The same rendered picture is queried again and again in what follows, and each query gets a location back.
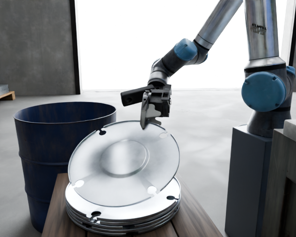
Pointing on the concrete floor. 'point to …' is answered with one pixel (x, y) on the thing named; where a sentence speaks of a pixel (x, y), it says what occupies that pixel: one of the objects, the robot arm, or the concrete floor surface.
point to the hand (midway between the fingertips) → (141, 126)
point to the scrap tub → (53, 145)
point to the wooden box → (57, 214)
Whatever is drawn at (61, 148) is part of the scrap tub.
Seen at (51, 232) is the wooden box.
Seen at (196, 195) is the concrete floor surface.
